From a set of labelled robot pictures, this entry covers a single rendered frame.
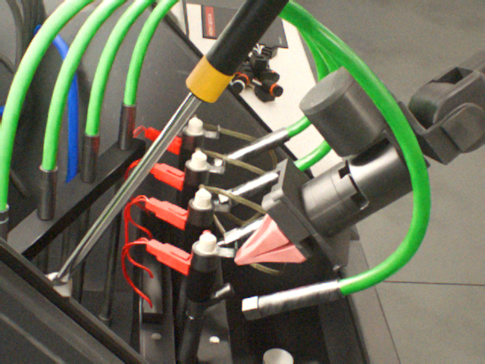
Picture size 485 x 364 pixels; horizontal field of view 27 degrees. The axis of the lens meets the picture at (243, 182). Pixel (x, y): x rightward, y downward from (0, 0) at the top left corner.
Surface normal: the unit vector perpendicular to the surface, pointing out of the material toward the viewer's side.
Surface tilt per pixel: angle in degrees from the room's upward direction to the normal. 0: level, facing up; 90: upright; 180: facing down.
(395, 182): 96
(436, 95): 53
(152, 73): 90
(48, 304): 43
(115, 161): 0
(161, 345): 0
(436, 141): 71
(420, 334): 0
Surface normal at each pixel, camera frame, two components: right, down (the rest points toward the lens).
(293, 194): 0.77, -0.49
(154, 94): 0.09, 0.52
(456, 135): 0.20, 0.22
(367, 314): 0.15, -0.85
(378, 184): -0.26, 0.36
